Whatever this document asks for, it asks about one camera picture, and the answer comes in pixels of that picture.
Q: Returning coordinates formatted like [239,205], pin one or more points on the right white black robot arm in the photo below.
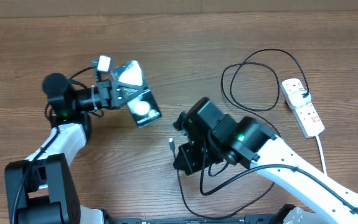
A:
[214,137]

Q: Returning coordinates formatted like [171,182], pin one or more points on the black Galaxy phone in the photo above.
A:
[143,108]

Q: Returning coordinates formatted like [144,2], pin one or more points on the white charger plug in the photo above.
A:
[298,99]

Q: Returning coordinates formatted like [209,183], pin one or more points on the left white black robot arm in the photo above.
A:
[40,188]

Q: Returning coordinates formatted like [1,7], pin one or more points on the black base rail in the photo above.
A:
[247,219]

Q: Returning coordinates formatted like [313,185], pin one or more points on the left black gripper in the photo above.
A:
[110,94]

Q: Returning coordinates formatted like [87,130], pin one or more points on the white power strip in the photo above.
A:
[306,116]

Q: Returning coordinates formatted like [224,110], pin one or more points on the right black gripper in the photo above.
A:
[192,165]

